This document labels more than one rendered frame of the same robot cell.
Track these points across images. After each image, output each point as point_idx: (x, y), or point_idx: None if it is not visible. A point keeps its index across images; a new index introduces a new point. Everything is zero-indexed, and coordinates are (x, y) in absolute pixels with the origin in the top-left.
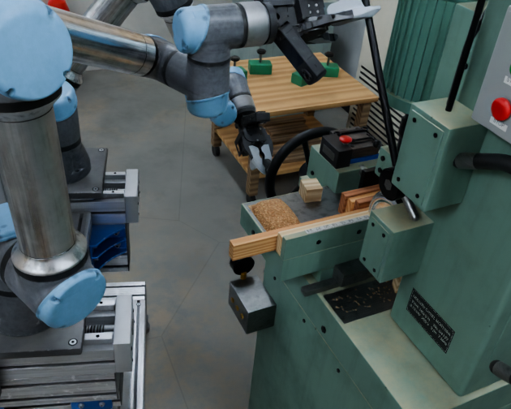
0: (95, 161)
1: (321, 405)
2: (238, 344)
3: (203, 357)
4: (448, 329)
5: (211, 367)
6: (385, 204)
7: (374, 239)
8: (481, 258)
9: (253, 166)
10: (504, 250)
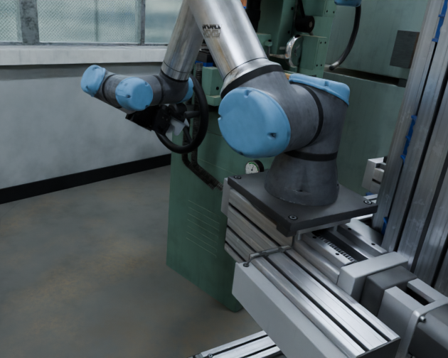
0: (264, 176)
1: None
2: (163, 334)
3: (189, 354)
4: (314, 76)
5: (198, 346)
6: (297, 42)
7: (321, 50)
8: (323, 33)
9: (180, 128)
10: (328, 22)
